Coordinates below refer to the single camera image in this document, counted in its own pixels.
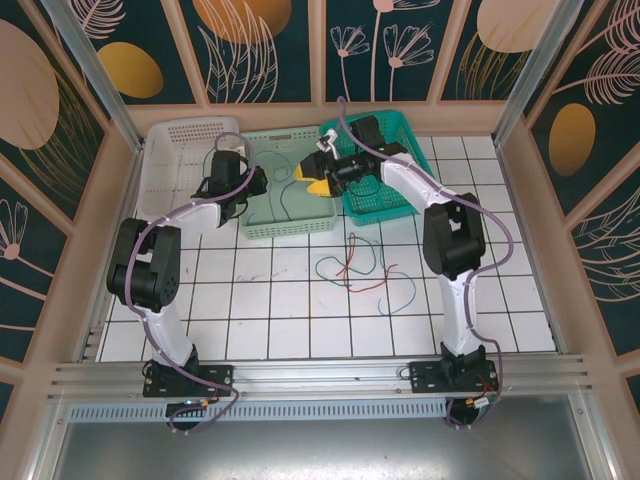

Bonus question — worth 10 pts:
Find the green cable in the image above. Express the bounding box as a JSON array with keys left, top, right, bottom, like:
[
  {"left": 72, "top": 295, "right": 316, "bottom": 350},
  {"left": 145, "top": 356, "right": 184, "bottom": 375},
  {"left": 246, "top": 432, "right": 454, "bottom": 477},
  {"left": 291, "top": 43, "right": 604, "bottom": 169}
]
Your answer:
[{"left": 314, "top": 239, "right": 401, "bottom": 291}]

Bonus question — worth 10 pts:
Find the light green plastic basket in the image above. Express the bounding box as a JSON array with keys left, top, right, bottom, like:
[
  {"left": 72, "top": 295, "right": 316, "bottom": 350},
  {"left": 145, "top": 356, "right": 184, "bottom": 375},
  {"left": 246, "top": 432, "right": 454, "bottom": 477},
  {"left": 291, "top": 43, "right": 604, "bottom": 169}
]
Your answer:
[{"left": 238, "top": 125, "right": 340, "bottom": 241}]

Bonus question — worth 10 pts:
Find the teal plastic basket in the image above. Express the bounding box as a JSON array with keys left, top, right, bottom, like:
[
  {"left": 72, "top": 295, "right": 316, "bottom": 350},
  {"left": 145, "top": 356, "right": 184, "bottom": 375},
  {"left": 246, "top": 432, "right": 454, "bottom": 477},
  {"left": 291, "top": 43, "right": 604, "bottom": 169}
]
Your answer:
[{"left": 318, "top": 109, "right": 435, "bottom": 227}]

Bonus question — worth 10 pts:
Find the white plastic basket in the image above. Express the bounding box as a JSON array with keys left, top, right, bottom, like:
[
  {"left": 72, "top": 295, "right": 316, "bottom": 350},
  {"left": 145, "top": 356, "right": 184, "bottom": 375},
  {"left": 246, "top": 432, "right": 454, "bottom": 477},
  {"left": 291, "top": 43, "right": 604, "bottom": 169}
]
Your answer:
[{"left": 141, "top": 115, "right": 241, "bottom": 221}]

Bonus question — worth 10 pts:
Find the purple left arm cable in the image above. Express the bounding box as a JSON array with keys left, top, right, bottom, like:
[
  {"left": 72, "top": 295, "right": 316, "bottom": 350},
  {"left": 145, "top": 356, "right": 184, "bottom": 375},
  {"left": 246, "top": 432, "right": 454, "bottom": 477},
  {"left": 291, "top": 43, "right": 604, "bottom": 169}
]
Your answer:
[{"left": 124, "top": 130, "right": 259, "bottom": 437}]

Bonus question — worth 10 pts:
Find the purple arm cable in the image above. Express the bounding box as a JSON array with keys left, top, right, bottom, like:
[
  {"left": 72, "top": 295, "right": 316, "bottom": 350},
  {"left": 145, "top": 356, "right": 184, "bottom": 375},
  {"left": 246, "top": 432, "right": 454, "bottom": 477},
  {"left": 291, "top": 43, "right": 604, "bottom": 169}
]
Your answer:
[
  {"left": 335, "top": 95, "right": 516, "bottom": 432},
  {"left": 124, "top": 130, "right": 259, "bottom": 437}
]

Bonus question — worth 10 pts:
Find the aluminium frame post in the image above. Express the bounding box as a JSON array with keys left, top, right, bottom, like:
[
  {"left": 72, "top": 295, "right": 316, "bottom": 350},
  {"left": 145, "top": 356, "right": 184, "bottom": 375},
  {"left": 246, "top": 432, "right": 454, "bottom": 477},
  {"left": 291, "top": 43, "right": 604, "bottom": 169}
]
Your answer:
[
  {"left": 492, "top": 0, "right": 586, "bottom": 146},
  {"left": 39, "top": 0, "right": 146, "bottom": 151}
]

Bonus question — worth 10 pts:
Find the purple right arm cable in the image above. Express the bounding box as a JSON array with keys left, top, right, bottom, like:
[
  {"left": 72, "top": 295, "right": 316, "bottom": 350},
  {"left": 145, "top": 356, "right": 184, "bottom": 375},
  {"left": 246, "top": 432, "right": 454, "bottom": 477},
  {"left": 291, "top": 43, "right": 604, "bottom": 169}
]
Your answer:
[{"left": 335, "top": 95, "right": 516, "bottom": 432}]

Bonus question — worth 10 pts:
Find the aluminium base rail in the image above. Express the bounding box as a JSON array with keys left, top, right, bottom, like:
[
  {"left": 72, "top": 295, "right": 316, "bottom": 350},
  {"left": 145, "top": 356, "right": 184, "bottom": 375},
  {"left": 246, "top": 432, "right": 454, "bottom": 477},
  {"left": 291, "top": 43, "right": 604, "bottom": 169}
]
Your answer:
[{"left": 47, "top": 354, "right": 591, "bottom": 401}]

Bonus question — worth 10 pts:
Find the slotted grey cable duct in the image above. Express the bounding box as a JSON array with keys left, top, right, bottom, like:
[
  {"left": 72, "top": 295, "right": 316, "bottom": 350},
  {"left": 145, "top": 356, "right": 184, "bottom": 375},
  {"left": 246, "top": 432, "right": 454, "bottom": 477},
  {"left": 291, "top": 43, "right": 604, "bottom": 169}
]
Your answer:
[{"left": 67, "top": 397, "right": 451, "bottom": 424}]

